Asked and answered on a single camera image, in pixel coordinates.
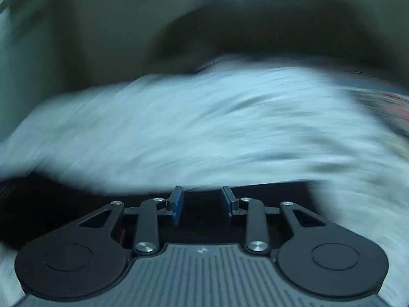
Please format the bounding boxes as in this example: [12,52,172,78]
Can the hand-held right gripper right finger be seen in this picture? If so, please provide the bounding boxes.
[222,185,325,256]

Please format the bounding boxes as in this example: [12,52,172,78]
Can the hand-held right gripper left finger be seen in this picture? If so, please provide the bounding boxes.
[78,185,184,256]

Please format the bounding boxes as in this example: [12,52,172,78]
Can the black pants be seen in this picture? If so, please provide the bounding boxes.
[0,173,322,253]

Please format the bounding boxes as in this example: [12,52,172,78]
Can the white blanket with script print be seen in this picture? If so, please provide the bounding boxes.
[0,65,409,307]

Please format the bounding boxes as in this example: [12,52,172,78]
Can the dark scalloped headboard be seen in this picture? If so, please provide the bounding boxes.
[150,0,409,79]

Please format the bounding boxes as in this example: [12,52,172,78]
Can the colourful patterned cloth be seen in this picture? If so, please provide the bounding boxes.
[351,88,409,143]

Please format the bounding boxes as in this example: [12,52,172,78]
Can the frosted glass sliding door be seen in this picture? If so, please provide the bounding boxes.
[0,0,69,141]

